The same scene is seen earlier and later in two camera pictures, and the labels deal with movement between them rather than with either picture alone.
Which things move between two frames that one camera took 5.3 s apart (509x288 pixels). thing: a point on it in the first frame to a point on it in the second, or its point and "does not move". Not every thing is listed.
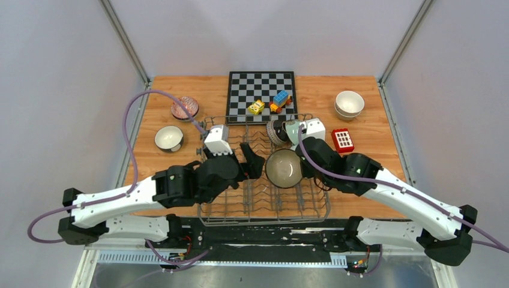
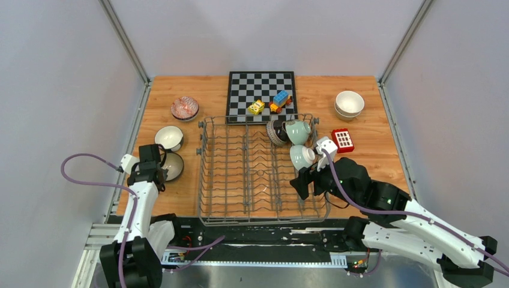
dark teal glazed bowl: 283,168 to 174,164
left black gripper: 252,168 to 165,172
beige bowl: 349,102 does not move
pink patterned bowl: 189,102 does not move
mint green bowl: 291,129 does not move
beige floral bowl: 345,117 does not move
